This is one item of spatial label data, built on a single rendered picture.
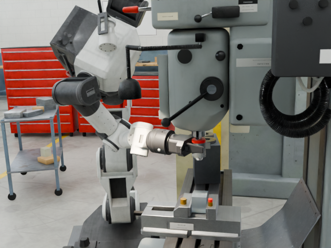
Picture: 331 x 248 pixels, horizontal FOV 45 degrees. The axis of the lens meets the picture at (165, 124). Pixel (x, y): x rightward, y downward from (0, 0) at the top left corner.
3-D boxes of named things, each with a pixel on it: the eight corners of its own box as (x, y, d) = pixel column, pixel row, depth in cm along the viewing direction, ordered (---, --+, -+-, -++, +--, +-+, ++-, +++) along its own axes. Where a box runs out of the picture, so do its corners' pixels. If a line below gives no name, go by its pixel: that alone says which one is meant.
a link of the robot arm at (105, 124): (102, 145, 174) (73, 116, 158) (120, 123, 177) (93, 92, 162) (119, 155, 166) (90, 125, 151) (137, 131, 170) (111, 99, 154)
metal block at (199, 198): (191, 212, 139) (191, 196, 137) (193, 205, 144) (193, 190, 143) (206, 213, 138) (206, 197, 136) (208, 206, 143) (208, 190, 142)
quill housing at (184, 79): (166, 134, 123) (163, 29, 116) (175, 120, 143) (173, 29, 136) (228, 135, 120) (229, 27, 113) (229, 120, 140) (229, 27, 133)
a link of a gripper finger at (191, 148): (203, 154, 130) (187, 151, 133) (204, 144, 129) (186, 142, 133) (201, 155, 129) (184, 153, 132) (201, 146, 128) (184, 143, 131)
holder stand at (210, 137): (194, 184, 184) (193, 142, 180) (192, 168, 206) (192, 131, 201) (220, 183, 184) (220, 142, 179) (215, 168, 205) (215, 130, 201)
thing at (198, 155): (190, 157, 133) (189, 142, 132) (194, 153, 137) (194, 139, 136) (203, 158, 131) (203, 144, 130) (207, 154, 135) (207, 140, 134)
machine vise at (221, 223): (140, 234, 140) (138, 205, 137) (149, 215, 154) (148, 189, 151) (240, 242, 133) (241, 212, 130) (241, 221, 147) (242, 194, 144)
